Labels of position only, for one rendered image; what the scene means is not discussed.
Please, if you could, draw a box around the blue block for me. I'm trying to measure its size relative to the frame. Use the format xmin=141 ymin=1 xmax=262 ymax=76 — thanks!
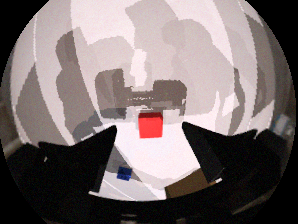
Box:
xmin=117 ymin=167 xmax=132 ymax=181

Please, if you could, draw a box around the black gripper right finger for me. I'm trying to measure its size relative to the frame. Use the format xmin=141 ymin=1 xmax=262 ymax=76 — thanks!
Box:
xmin=182 ymin=121 xmax=258 ymax=184

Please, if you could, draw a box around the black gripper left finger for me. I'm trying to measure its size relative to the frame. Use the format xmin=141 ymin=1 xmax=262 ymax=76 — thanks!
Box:
xmin=39 ymin=125 xmax=117 ymax=193

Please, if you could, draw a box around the red block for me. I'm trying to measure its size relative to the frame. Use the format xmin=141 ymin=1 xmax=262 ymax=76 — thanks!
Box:
xmin=138 ymin=113 xmax=162 ymax=139

